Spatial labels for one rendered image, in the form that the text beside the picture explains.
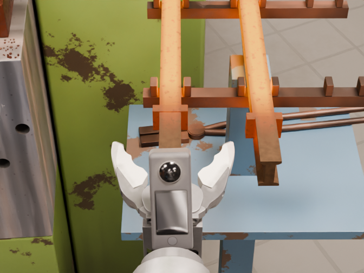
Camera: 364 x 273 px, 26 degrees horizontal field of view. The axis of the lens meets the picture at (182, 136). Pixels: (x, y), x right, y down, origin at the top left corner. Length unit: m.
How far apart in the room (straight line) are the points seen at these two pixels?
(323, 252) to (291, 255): 0.09
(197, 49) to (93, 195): 0.52
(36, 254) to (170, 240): 0.78
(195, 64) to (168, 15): 0.93
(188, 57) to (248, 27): 0.94
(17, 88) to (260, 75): 0.43
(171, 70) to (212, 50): 1.68
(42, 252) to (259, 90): 0.72
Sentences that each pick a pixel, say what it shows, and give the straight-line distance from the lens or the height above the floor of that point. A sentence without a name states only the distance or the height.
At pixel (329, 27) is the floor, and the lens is 2.92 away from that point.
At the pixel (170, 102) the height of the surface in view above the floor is 1.01.
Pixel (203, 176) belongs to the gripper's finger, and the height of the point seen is 1.00.
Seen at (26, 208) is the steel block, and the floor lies 0.56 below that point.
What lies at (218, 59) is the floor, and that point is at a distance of 2.73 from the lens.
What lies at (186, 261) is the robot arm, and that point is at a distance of 0.85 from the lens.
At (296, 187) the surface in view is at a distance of 1.31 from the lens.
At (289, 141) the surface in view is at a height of 0.74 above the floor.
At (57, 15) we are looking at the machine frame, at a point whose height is 0.86.
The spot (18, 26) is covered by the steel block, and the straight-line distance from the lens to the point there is 1.36.
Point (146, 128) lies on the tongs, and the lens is 1.38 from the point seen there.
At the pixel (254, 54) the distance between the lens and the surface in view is 1.12.
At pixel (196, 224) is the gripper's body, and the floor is 0.99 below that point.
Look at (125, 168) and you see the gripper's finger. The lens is 0.96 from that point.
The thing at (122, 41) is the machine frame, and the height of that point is 0.79.
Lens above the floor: 1.70
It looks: 44 degrees down
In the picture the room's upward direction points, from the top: straight up
